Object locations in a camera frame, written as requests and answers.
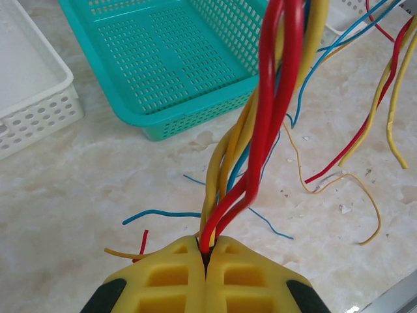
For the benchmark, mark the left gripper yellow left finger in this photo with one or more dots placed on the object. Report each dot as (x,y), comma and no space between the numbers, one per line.
(163,287)

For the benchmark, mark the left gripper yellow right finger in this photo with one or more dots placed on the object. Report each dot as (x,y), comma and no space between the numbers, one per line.
(247,287)

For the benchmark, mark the teal plastic basket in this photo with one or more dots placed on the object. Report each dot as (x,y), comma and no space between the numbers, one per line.
(146,120)

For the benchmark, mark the white perforated basket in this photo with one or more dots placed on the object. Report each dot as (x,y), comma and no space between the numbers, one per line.
(32,81)

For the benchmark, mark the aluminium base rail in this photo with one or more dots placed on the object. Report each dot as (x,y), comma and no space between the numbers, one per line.
(397,300)

